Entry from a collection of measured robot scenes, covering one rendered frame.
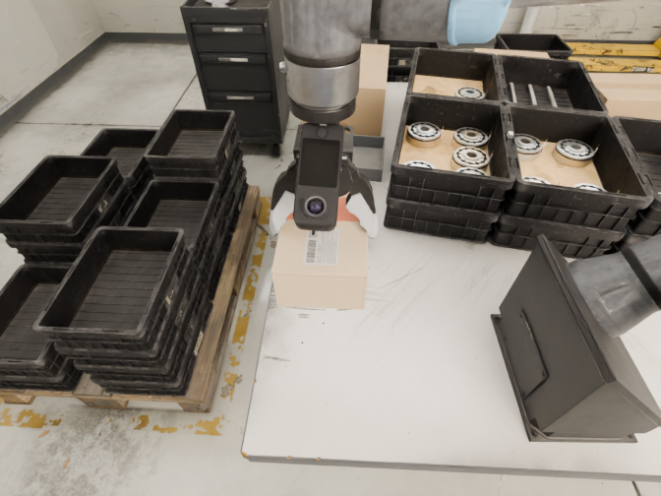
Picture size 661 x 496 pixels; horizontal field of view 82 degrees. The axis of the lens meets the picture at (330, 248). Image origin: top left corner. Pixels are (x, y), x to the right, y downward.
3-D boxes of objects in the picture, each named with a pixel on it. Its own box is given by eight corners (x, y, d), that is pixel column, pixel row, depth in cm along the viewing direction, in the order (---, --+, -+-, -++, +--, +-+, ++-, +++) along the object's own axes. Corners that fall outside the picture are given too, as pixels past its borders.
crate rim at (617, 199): (650, 210, 87) (656, 202, 85) (512, 191, 91) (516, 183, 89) (606, 122, 113) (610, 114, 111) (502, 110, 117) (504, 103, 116)
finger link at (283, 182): (293, 213, 52) (329, 170, 46) (291, 221, 50) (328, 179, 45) (263, 197, 50) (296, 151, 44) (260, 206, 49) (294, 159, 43)
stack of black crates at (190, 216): (213, 303, 160) (192, 250, 135) (145, 300, 161) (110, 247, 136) (234, 235, 187) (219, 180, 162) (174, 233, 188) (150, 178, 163)
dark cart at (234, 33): (284, 160, 254) (268, 8, 188) (218, 158, 256) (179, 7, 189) (294, 115, 295) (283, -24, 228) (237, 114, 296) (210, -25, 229)
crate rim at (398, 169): (512, 191, 91) (516, 183, 89) (389, 173, 96) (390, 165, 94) (501, 110, 117) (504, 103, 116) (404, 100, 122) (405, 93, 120)
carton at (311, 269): (364, 310, 52) (368, 276, 46) (277, 306, 52) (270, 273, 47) (363, 227, 63) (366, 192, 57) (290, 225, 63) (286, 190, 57)
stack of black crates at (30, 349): (75, 394, 134) (38, 365, 117) (-7, 390, 135) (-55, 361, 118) (122, 300, 161) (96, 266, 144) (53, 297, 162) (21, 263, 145)
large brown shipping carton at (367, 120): (380, 141, 143) (386, 89, 129) (302, 135, 146) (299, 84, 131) (384, 93, 170) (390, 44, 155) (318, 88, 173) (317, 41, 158)
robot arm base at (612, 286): (623, 352, 68) (689, 334, 63) (584, 307, 63) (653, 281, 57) (592, 292, 80) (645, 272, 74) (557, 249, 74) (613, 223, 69)
